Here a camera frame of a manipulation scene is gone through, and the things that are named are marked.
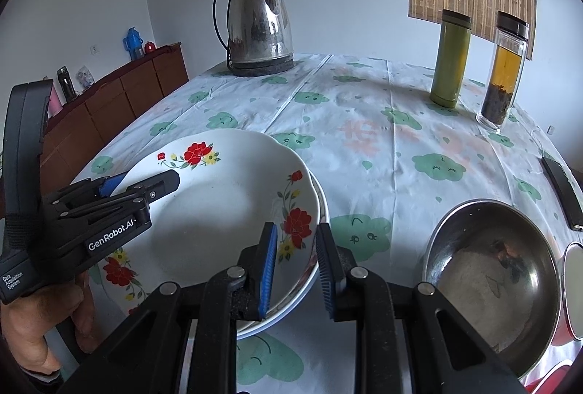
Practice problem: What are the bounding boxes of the stainless steel electric kettle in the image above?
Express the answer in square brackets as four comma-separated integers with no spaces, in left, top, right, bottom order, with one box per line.
[212,0,295,69]

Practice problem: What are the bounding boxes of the black kettle base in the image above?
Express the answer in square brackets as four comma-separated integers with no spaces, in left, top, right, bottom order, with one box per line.
[227,55,295,78]

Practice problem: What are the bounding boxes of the black drink bottle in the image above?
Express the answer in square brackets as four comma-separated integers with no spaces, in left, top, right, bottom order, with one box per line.
[57,66,77,103]

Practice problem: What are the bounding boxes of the pink plastic bowl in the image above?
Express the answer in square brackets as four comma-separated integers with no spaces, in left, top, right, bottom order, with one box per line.
[524,342,580,394]

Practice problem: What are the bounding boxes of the blue water bottle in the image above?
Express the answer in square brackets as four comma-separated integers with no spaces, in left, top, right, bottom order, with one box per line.
[123,27,145,61]

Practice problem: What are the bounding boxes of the pink thermos flask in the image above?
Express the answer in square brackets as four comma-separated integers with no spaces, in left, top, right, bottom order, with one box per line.
[48,85,63,118]

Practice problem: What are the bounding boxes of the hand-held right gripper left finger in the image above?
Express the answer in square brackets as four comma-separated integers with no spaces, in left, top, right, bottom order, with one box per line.
[57,221,279,394]

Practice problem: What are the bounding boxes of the person's left hand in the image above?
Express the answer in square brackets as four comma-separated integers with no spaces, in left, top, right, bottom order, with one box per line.
[0,271,98,377]

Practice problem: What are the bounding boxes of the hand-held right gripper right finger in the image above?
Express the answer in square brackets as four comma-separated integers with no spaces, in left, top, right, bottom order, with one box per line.
[316,222,529,394]

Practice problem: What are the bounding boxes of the green thermos bottle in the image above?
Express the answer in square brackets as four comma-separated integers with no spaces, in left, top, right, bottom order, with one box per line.
[430,9,473,108]

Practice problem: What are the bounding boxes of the red flower plate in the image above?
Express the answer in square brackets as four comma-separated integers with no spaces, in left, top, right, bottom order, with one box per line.
[89,129,320,322]

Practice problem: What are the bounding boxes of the stainless steel bowl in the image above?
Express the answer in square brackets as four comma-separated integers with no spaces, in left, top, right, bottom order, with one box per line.
[421,198,563,381]

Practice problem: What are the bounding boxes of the black smartphone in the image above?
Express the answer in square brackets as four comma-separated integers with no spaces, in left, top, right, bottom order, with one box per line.
[541,157,583,232]

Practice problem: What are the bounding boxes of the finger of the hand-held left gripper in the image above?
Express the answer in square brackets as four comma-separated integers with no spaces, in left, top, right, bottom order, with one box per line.
[68,172,130,200]
[102,169,181,213]

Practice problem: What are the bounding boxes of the white enamel bowl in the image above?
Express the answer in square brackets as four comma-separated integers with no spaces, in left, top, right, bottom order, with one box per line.
[562,241,583,341]

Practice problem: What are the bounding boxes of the brown wooden sideboard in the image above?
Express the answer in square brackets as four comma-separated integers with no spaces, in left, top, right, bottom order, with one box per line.
[39,41,189,183]

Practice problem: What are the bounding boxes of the blue patterned plate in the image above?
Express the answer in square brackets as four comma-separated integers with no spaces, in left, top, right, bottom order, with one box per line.
[237,180,329,338]

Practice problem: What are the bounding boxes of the glass tea bottle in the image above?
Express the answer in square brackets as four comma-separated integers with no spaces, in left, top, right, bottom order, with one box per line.
[476,11,530,134]

